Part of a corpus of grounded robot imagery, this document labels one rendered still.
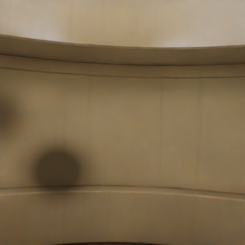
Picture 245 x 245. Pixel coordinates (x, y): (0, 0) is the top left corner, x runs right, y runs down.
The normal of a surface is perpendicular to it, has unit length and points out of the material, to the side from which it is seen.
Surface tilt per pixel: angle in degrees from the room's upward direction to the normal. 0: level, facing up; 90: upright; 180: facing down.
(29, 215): 90
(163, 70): 90
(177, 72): 90
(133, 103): 90
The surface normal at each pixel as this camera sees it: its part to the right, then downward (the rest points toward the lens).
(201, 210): -0.18, -0.02
